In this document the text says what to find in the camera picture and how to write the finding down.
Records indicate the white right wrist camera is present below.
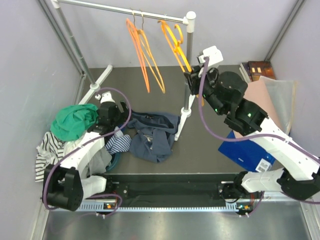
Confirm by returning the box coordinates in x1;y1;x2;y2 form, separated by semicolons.
197;45;224;68

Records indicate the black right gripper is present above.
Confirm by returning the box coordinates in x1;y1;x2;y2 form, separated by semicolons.
184;64;226;117

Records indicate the tan yellow velvet hanger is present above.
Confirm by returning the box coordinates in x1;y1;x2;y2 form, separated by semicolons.
137;17;166;94

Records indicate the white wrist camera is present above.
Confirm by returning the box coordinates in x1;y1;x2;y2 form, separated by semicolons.
197;45;224;68
94;91;116;104

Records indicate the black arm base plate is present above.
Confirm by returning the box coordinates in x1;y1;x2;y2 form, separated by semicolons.
102;173;236;207

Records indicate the silver white clothes rack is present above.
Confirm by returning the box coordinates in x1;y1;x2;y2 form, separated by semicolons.
49;0;199;141

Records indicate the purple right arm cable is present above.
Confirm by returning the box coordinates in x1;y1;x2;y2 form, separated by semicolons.
197;56;320;205

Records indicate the yellow orange plastic hanger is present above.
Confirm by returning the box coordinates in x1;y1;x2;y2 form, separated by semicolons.
157;19;205;107

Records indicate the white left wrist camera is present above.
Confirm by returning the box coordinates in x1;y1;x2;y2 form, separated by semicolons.
94;91;116;104

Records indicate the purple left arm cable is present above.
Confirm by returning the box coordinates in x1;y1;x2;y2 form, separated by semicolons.
42;87;132;210

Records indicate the grey slotted cable duct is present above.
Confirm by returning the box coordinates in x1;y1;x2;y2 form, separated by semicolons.
76;201;239;213

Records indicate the brown book stack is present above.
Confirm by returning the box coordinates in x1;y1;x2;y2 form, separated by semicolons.
240;61;276;83

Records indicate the translucent plastic folder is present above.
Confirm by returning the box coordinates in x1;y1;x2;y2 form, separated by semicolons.
259;76;297;135

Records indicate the grey white garment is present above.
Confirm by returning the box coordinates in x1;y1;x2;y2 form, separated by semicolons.
63;134;112;178

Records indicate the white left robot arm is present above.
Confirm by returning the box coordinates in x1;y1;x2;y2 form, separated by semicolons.
42;87;132;212

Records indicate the orange velvet hanger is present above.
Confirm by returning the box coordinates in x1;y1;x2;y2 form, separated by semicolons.
126;9;150;93

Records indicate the blue laundry basin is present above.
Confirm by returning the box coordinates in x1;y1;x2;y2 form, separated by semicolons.
105;152;122;172

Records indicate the navy blue tank top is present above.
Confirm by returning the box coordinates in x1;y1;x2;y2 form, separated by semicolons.
127;111;181;163

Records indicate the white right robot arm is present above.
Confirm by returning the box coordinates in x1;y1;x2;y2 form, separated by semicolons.
183;64;320;201

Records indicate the green garment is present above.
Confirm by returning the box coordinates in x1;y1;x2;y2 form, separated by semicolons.
50;103;98;142

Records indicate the blue white striped shirt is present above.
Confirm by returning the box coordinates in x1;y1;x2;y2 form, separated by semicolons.
105;134;132;155

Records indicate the pink folder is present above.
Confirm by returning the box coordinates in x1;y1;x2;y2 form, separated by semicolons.
244;80;287;141

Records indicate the black white striped shirt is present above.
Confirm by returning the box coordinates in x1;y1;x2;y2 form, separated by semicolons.
35;131;65;182

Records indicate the blue clipboard folder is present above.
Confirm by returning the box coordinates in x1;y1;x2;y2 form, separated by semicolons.
218;140;276;173

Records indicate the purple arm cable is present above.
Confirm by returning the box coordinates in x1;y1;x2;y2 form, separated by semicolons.
42;87;132;210
197;56;320;205

